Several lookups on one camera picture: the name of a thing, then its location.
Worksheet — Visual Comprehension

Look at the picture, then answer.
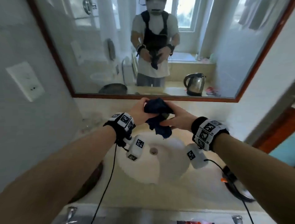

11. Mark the person's left forearm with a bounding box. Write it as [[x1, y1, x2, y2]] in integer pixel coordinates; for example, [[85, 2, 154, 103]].
[[0, 125, 117, 224]]

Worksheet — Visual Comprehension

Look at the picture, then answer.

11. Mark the black wristband with marker blocks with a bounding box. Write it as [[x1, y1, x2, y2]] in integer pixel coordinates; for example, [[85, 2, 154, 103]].
[[191, 116, 230, 152], [103, 112, 136, 148]]

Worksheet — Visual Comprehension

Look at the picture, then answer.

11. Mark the white wall outlet plate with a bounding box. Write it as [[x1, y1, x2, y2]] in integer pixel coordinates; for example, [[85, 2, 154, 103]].
[[6, 61, 45, 102]]

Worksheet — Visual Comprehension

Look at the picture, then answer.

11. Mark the brown wooden door frame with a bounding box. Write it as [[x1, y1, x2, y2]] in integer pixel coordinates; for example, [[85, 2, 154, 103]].
[[252, 107, 295, 154]]

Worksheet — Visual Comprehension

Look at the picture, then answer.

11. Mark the person's right forearm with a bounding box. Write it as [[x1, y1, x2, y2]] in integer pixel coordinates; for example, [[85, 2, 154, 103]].
[[212, 133, 295, 224]]

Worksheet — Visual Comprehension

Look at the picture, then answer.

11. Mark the black cable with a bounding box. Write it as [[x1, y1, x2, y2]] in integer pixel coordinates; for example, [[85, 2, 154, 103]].
[[91, 144, 118, 224], [204, 158, 254, 224]]

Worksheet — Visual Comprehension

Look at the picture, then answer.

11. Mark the dark blue cloth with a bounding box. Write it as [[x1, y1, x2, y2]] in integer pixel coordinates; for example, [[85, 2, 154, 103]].
[[144, 98, 175, 139]]

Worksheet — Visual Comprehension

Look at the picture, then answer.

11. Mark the dark round tray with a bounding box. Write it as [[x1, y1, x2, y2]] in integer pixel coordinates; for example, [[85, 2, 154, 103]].
[[69, 161, 104, 204]]

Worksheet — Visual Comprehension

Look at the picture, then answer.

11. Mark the person's left hand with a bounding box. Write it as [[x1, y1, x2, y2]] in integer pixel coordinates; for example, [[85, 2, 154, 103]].
[[127, 97, 159, 126]]

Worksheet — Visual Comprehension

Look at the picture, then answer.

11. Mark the white wrist camera with markers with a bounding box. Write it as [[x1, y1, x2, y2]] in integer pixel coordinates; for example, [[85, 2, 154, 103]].
[[124, 135, 146, 161], [185, 143, 209, 170]]

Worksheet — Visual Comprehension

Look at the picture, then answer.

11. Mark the stainless steel electric kettle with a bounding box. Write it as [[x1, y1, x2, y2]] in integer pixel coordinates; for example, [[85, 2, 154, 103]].
[[220, 165, 256, 203]]

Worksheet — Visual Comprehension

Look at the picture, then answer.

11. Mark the wooden framed wall mirror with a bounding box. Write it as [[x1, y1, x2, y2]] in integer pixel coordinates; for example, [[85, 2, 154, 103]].
[[26, 0, 295, 103]]

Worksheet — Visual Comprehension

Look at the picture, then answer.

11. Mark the person's right hand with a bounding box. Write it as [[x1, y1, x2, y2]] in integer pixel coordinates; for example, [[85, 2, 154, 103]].
[[159, 101, 199, 132]]

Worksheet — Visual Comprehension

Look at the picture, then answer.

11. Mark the white sink basin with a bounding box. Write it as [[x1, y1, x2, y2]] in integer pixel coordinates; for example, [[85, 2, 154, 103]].
[[116, 130, 192, 185]]

